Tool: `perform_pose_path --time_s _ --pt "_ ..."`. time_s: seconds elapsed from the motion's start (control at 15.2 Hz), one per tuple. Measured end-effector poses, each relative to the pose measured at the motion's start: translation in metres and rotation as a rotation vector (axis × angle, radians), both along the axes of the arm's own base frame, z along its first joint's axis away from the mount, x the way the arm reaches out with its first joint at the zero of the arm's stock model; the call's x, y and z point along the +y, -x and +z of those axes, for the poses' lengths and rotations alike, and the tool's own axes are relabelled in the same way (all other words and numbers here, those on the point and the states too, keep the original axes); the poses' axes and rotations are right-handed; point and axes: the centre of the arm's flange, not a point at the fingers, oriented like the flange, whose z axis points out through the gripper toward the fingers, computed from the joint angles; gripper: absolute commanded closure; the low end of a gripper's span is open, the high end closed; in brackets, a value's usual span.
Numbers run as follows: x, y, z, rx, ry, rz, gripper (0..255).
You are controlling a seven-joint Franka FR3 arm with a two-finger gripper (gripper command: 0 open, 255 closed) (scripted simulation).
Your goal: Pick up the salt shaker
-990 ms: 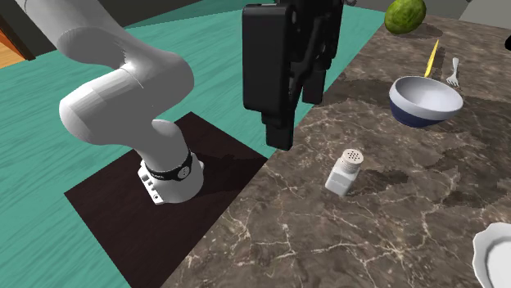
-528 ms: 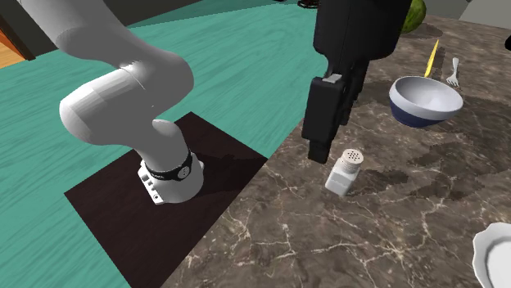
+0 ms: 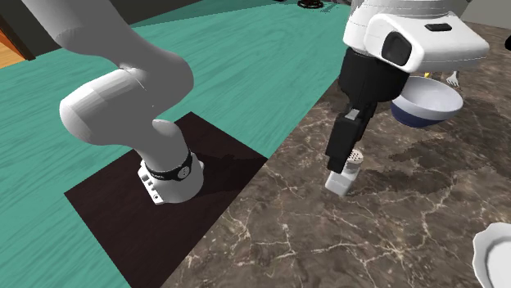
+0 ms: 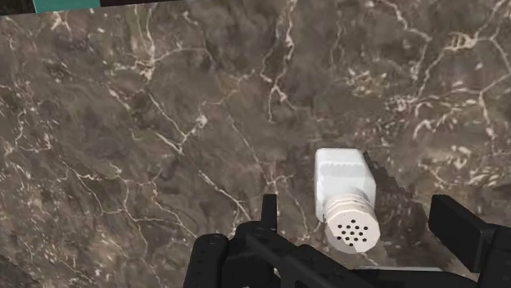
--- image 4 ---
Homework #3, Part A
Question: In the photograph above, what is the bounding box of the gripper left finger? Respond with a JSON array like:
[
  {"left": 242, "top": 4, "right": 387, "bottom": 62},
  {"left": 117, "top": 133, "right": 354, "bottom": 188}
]
[{"left": 183, "top": 193, "right": 373, "bottom": 288}]

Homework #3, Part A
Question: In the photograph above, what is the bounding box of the teal block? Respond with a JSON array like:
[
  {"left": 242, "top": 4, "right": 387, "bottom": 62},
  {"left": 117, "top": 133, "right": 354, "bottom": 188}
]
[{"left": 31, "top": 0, "right": 102, "bottom": 14}]

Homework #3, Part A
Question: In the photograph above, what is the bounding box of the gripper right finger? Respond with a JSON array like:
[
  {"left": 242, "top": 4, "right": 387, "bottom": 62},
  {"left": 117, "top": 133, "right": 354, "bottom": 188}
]
[{"left": 427, "top": 194, "right": 511, "bottom": 288}]

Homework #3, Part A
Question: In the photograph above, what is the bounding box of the white salt shaker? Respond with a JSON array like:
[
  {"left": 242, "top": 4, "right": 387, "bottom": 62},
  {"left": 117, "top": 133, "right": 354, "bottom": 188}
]
[{"left": 314, "top": 147, "right": 381, "bottom": 254}]

